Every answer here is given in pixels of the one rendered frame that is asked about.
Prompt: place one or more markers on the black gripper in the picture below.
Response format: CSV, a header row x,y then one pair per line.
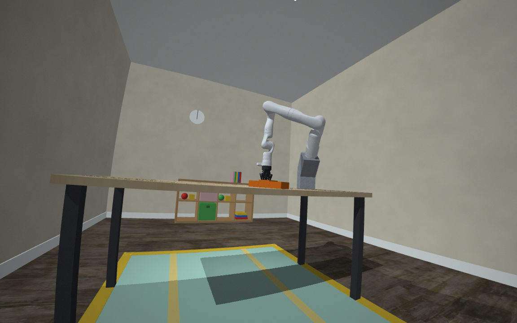
x,y
266,175

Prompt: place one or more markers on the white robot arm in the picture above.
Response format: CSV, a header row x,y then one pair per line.
x,y
315,123

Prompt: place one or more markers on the orange three-compartment bin rack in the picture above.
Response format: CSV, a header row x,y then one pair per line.
x,y
269,184

